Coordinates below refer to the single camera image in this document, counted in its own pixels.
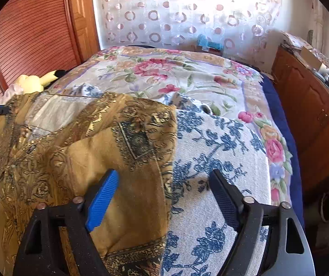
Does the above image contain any patterned fabric on cabinet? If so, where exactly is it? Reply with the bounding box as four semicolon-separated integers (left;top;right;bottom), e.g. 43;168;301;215
281;32;313;50

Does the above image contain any circle patterned sheer curtain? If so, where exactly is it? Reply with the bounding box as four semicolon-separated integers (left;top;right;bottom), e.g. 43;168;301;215
93;0;282;59

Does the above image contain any yellow plush toy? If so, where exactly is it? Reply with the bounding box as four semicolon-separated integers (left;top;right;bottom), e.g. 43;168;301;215
15;70;66;94

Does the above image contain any pink floral quilt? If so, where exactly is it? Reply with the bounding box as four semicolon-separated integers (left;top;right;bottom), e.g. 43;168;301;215
49;45;293;208

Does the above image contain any wooden sideboard cabinet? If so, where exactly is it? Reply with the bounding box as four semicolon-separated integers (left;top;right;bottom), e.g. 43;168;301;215
272;46;329;193

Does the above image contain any blue floral white bedsheet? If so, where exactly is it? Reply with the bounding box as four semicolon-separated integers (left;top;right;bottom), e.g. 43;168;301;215
72;83;272;276

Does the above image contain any teal toy on bed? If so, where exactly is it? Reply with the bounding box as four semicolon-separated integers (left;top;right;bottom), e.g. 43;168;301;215
196;34;224;52

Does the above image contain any cardboard box on cabinet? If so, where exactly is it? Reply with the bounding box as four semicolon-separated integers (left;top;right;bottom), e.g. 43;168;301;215
300;46;323;71

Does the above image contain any wooden slatted wardrobe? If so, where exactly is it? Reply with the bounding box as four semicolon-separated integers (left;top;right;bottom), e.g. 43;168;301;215
0;0;99;97

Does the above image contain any navy blue blanket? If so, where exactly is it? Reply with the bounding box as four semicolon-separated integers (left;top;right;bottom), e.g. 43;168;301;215
261;74;305;226

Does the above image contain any gold patterned garment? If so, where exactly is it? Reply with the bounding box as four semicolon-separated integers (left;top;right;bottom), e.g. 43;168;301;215
0;92;177;275

